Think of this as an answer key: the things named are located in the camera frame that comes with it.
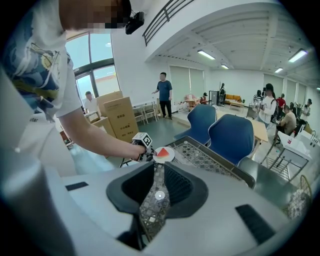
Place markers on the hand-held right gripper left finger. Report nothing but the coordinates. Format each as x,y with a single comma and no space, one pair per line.
130,192

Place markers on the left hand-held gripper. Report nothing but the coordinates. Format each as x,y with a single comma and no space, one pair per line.
143,140

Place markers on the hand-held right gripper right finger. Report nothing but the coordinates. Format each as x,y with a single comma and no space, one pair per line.
187,197

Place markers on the red triangular object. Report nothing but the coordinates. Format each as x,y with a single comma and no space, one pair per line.
163,152

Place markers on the white round plate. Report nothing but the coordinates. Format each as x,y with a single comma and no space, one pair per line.
170,157

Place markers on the person's left forearm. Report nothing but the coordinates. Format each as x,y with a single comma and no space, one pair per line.
100,135

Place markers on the wooden stools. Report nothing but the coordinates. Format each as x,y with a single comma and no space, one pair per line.
147,111

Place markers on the printed cardboard box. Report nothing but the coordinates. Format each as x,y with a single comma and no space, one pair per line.
122,120

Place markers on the blue chair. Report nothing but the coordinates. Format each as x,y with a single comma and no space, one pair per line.
200,120
232,140

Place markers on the small open cardboard box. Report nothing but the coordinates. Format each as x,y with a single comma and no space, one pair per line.
100,122

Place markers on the plain cardboard box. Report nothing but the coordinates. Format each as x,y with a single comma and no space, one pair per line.
107,98

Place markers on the white roller blinds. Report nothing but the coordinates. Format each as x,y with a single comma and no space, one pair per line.
186,82

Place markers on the wooden coffee table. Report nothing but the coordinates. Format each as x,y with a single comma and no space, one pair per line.
236,104

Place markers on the orange sofa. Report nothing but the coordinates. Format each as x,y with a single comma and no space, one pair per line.
233,98

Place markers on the light wooden table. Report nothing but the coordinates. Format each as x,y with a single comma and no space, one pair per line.
258,130

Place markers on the ceiling strip light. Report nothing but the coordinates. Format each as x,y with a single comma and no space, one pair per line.
278,70
206,54
297,55
224,66

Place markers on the black balcony railing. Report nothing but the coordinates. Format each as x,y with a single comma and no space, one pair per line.
165,15

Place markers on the person's white printed shirt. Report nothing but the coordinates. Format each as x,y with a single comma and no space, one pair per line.
30,62

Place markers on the white metal-frame table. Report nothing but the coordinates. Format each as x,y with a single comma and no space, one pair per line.
297,147

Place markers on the black head-worn camera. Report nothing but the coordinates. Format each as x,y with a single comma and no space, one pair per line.
135,22

